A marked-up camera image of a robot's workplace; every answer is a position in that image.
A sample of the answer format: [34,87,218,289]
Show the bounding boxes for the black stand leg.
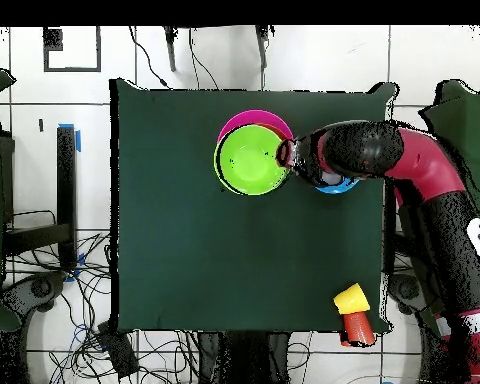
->
[254,25,270,69]
[162,25,178,73]

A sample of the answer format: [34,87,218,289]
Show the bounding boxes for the black metal stand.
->
[1,125,79,271]

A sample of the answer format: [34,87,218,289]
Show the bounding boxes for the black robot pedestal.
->
[197,330,293,384]

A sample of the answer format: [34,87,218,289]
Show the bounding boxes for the orange cup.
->
[339,310,378,348]

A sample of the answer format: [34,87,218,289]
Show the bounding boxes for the black power strip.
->
[96,321,140,379]

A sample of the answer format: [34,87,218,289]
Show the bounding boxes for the green bowl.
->
[213,123,294,197]

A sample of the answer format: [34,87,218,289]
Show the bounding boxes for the yellow cup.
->
[332,282,372,316]

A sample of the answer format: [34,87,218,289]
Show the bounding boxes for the black cable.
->
[128,25,171,90]

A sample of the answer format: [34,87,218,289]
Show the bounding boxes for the large pink bowl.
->
[216,109,294,143]

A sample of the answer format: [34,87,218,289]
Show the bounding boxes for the dark green tablecloth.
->
[109,77,399,335]

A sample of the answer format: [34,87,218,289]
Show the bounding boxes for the orange bowl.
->
[263,122,294,142]

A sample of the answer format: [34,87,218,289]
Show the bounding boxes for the tangle of cables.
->
[3,209,197,384]

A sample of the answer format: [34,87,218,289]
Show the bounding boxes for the light blue bowl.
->
[314,176,361,196]

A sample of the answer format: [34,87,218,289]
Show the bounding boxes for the grey square frame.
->
[42,25,102,74]

